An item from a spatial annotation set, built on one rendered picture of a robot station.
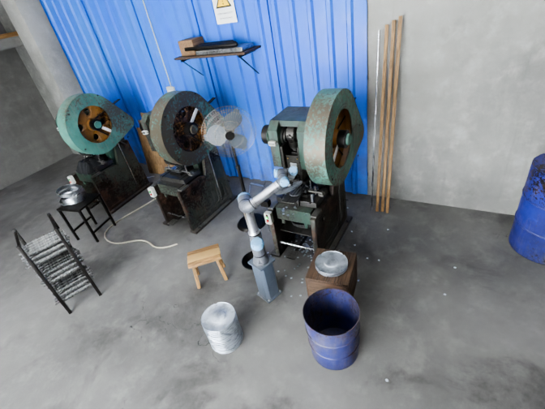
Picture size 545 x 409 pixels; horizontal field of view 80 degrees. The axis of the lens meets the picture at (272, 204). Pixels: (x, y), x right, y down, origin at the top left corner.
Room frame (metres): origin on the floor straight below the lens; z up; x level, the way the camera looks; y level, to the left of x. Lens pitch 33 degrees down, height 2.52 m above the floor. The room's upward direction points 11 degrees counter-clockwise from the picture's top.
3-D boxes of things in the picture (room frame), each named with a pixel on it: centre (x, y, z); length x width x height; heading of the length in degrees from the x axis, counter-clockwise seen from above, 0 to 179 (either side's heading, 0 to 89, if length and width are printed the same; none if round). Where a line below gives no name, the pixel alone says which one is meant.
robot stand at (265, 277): (2.25, 0.20, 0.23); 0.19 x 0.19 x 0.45; 38
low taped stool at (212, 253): (2.63, 0.81, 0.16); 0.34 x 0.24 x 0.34; 98
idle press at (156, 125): (4.15, 0.88, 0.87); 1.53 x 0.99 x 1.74; 143
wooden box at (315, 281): (2.11, -0.42, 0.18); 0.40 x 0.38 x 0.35; 152
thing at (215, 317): (1.82, 0.63, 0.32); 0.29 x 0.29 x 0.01
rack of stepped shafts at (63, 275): (2.76, 2.33, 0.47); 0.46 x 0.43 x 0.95; 125
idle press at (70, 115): (5.13, 2.36, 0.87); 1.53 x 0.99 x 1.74; 148
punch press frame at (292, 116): (2.97, -0.40, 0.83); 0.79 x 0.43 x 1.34; 145
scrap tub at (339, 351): (1.54, -0.27, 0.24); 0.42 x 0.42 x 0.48
